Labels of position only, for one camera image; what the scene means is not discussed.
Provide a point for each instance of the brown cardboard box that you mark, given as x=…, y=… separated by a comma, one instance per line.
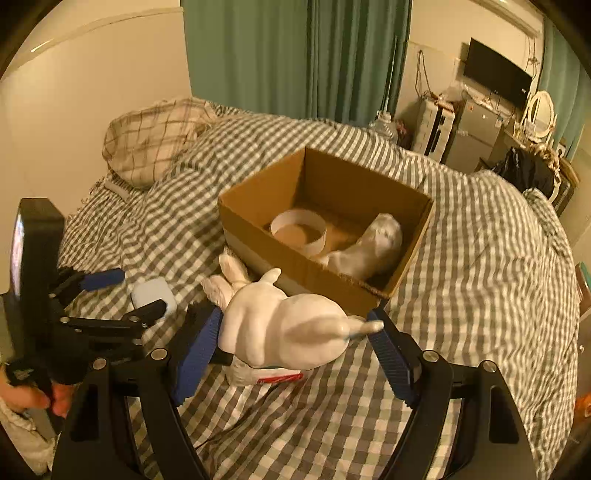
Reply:
x=258, y=217

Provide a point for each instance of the black wall television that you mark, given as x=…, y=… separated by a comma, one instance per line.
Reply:
x=496, y=74

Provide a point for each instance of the black bag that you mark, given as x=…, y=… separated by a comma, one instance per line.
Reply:
x=526, y=170

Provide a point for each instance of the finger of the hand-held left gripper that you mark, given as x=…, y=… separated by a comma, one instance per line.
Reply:
x=107, y=278
x=147, y=310

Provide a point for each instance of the clear water bottle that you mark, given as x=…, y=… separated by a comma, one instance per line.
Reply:
x=383, y=129

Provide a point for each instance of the grey white plush toy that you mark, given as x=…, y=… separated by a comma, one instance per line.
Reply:
x=364, y=254

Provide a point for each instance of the wide green curtain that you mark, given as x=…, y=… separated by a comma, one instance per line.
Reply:
x=277, y=60

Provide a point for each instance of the narrow green curtain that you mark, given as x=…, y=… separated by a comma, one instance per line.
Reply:
x=561, y=69

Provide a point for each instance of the person's left hand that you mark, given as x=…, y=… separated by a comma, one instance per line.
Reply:
x=27, y=392

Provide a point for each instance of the white plush rabbit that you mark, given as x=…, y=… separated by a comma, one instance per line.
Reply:
x=277, y=332

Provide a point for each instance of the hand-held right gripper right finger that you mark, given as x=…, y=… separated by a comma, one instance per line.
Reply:
x=391, y=354

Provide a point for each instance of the grey comb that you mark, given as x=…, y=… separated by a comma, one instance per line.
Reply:
x=116, y=188

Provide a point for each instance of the white stacked appliance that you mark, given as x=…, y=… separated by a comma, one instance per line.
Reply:
x=429, y=127

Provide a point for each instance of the white oval mirror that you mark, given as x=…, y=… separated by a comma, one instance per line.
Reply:
x=539, y=110

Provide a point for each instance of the silver refrigerator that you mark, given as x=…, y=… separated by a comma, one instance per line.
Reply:
x=473, y=134

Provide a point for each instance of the plaid pillow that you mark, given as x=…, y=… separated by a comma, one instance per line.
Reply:
x=147, y=138

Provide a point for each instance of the white round container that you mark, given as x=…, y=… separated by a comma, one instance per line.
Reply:
x=318, y=230

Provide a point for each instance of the white earbuds case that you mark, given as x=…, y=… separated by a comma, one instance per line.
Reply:
x=152, y=290

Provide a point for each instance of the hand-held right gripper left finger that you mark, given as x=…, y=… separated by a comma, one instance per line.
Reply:
x=199, y=354

